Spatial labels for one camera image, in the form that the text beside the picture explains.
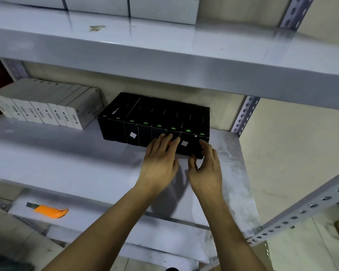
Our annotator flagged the person's right hand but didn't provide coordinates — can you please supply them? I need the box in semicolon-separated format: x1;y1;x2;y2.
187;139;224;204

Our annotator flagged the row of slim white boxes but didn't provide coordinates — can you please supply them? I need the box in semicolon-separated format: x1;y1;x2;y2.
0;78;105;130

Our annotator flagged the person's left hand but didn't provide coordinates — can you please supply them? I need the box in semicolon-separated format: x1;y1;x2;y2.
136;133;181;196

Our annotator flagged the white metal shelving rack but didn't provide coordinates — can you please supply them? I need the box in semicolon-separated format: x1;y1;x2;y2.
0;0;339;271

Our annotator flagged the person's right forearm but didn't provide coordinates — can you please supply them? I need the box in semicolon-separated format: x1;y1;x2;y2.
200;196;269;271

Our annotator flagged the tidy row of white boxes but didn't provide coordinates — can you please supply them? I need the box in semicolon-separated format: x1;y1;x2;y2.
0;0;203;26

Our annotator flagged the orange utility knife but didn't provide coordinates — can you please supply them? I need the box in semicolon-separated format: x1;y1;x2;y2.
26;202;69;219

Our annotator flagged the tidy line of black boxes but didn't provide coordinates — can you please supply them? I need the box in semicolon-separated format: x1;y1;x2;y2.
97;92;184;149

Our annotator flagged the person's left forearm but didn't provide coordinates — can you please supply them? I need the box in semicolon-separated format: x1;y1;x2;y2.
42;186;159;271

